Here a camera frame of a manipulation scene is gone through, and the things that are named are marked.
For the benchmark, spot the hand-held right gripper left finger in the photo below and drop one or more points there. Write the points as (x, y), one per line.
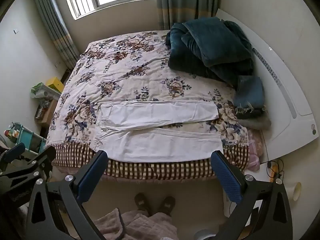
(91, 177)

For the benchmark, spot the green striped curtain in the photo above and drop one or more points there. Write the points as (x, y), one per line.
(185, 2)
(56, 25)

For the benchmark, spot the white headboard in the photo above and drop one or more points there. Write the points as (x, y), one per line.
(282, 100)

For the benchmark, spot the yellow box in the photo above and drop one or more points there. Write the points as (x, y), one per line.
(55, 83)

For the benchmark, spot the wall outlet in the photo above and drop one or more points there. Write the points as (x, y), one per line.
(58, 64)

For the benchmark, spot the pink bed sheet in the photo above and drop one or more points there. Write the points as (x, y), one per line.
(255, 150)

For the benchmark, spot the floral checkered blanket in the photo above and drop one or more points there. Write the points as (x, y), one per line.
(120, 65)

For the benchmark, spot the person's pink fleece robe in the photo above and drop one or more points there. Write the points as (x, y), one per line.
(142, 226)

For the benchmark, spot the blue folded cloth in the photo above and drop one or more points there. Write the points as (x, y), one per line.
(250, 92)

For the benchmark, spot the teal white shelf rack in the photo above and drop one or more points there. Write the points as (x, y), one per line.
(27, 136)

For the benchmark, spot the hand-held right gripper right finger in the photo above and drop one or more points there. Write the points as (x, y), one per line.
(226, 180)

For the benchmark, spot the grey speaker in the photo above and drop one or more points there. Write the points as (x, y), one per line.
(45, 91)

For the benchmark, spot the paper cup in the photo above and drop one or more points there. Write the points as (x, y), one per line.
(295, 191)

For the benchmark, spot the white towel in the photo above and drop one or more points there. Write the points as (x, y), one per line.
(155, 130)

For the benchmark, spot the dark green jacket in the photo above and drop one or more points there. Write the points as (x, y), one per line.
(207, 47)

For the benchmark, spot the dark folded cloth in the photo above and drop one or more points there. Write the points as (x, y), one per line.
(252, 112)

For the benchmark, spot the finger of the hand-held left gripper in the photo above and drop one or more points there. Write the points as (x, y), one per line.
(13, 153)
(40, 161)

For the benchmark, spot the brown slipper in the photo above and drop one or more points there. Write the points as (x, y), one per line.
(168, 205)
(142, 202)

